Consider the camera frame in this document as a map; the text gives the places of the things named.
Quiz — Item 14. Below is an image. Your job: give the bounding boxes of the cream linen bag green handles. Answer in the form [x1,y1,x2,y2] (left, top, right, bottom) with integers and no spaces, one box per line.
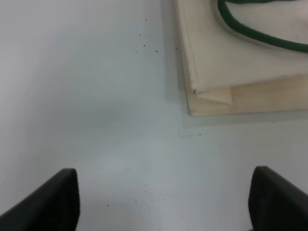
[175,0,308,116]

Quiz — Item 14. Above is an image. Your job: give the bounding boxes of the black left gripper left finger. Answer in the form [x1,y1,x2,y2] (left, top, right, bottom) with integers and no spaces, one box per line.
[0,168,79,231]

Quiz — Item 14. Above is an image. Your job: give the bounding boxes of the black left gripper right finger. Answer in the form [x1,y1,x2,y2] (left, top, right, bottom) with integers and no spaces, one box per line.
[248,166,308,231]

